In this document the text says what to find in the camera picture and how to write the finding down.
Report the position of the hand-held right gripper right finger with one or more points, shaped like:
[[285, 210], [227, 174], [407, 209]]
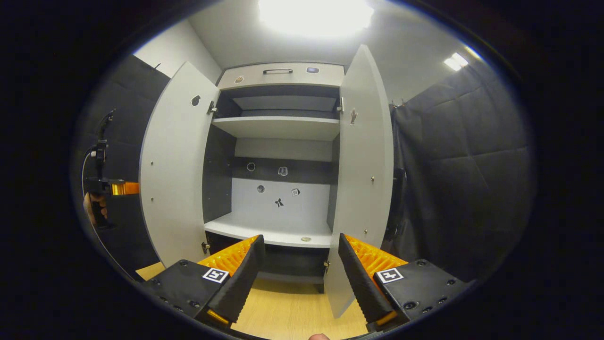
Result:
[[358, 278]]

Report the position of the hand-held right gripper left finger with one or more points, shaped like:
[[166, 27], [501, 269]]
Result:
[[245, 274]]

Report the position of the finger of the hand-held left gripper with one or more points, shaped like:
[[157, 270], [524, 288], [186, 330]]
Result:
[[123, 188]]

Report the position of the grey shoe cabinet door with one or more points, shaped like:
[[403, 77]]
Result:
[[365, 156], [174, 179]]

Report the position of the grey double-door shoe cabinet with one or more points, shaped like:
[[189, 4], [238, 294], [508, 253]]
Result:
[[283, 198]]

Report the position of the grey cabinet shelf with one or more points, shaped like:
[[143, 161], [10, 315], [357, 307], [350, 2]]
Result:
[[278, 127], [264, 229]]

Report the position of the grey cabinet drawer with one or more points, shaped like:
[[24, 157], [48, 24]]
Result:
[[325, 75]]

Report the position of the black backdrop cloth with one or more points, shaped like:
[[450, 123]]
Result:
[[462, 179], [122, 118]]

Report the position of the small ceiling light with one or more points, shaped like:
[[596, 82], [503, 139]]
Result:
[[455, 61]]

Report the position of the large ceiling light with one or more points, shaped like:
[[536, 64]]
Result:
[[315, 16]]

